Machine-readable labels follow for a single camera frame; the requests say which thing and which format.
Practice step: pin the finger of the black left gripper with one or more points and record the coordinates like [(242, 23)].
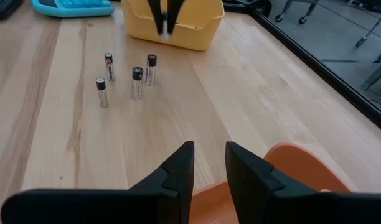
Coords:
[(156, 12), (175, 12)]

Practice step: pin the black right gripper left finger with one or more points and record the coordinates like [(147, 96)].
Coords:
[(115, 208)]

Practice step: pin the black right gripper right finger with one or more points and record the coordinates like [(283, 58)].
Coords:
[(302, 208)]

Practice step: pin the silver battery black cap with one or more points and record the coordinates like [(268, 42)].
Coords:
[(151, 70), (136, 83), (101, 92), (109, 67), (164, 32)]

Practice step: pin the yellow plastic bin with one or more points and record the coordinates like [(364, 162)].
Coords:
[(193, 34)]

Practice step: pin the orange plastic bin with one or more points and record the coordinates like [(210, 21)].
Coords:
[(302, 168)]

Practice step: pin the blue desk calculator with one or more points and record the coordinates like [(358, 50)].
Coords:
[(72, 11)]

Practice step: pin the wooden workbench on casters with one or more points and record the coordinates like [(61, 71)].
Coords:
[(302, 20)]

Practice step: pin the black remote control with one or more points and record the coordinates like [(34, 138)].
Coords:
[(3, 7)]

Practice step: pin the grey frame wooden workbench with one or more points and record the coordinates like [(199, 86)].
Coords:
[(377, 74)]

